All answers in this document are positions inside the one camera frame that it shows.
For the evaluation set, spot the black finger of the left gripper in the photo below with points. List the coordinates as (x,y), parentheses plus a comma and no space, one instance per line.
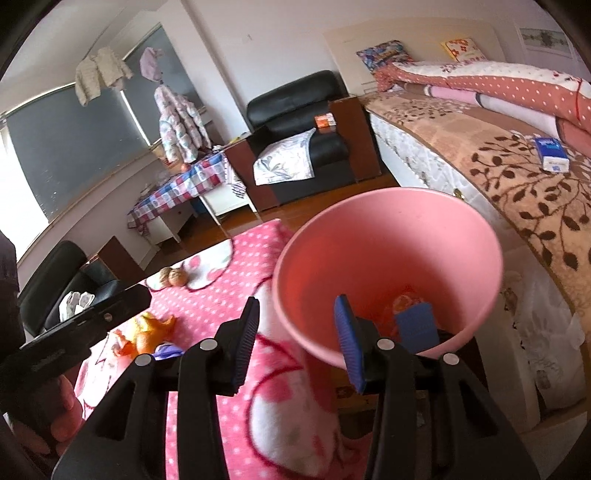
(57,350)

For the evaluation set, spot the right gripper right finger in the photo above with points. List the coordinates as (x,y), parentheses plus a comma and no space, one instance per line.
(408,433)

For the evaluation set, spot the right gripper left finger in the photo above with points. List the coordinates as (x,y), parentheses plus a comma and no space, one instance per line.
(213,367)

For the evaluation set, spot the person's left hand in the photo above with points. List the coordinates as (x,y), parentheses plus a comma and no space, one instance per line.
(48,421)

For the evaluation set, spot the purple wrapper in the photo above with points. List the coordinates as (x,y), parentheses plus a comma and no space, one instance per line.
(167,350)

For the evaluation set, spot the orange peel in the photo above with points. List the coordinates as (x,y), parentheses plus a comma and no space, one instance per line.
(142,335)

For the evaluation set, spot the pink polka dot blanket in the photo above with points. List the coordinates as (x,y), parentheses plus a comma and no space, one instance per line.
(234,396)

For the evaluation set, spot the right walnut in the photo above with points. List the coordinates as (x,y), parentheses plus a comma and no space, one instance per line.
(177,277)

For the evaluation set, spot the walnut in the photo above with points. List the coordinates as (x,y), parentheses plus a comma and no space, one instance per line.
(177,277)
(164,277)

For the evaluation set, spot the left walnut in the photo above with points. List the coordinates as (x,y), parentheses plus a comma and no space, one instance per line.
(164,277)

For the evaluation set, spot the blue box in bucket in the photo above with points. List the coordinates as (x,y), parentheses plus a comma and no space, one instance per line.
(417,328)

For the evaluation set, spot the white desk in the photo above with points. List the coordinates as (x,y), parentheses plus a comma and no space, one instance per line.
(212,207)

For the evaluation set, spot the checkered tablecloth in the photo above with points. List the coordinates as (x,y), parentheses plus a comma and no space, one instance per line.
(201,177)

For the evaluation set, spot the pink plastic bucket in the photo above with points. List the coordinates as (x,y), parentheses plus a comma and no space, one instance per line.
(372,247)

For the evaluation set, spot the white leaf pattern cushion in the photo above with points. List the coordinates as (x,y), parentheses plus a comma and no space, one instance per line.
(287,160)

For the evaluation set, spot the hanging puffy floral jacket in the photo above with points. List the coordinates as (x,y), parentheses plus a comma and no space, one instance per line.
(182,132)

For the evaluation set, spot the black leather armchair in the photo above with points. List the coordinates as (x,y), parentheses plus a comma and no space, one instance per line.
(291,109)

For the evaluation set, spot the orange box on armrest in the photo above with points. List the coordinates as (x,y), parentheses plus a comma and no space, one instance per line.
(325,121)

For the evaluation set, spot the brown leaf pattern blanket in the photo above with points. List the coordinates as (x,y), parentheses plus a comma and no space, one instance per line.
(497,155)

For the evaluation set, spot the hanging cream cardigan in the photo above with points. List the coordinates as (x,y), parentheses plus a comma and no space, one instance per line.
(104,69)

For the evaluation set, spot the hanging pink hat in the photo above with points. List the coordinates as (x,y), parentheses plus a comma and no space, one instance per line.
(148,64)

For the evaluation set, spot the blue tissue pack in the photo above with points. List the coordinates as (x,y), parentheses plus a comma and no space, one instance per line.
(553,157)

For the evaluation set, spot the bed with floral mattress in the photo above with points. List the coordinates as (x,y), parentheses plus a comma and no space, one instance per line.
(535,350)

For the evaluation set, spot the colourful cartoon pillow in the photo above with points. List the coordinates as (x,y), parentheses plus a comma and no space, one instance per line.
(383,54)

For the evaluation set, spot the rolled pink white blanket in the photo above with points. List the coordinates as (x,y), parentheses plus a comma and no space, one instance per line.
(542,121)

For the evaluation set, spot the red polka dot quilt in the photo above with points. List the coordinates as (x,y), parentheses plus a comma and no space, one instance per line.
(548,91)

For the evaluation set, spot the yellow floral pillow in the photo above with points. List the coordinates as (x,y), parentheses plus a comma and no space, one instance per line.
(464,50)

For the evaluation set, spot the white wardrobe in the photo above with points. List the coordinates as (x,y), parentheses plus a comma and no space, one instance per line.
(552,50)

